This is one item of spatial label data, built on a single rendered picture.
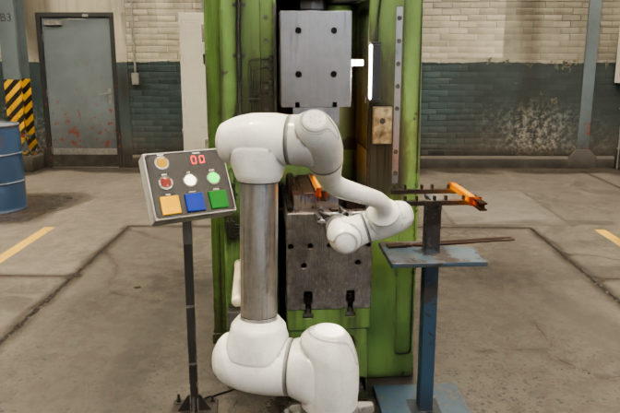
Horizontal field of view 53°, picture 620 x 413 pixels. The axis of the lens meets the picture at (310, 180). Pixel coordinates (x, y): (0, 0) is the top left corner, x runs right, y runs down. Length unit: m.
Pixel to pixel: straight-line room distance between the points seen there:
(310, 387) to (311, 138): 0.64
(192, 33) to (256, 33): 5.40
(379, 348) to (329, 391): 1.52
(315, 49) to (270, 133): 1.14
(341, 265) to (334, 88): 0.78
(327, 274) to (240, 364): 1.14
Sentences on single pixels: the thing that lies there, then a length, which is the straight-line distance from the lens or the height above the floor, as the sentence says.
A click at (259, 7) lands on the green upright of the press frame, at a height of 1.78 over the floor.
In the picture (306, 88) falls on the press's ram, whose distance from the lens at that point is 2.64.
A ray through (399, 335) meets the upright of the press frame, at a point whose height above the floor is 0.23.
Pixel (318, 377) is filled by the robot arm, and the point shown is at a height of 0.78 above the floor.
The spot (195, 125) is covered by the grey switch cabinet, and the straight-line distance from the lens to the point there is 8.20.
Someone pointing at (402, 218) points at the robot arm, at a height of 1.06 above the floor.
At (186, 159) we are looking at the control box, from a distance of 2.57.
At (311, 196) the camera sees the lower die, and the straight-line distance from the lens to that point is 2.71.
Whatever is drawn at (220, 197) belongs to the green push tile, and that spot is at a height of 1.01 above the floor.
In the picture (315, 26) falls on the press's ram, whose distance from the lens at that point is 2.65.
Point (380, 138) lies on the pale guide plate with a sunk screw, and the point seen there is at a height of 1.21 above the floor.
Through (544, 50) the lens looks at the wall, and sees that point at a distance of 9.14.
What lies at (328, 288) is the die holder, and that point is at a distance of 2.79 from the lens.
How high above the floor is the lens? 1.59
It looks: 12 degrees down
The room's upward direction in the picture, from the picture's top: straight up
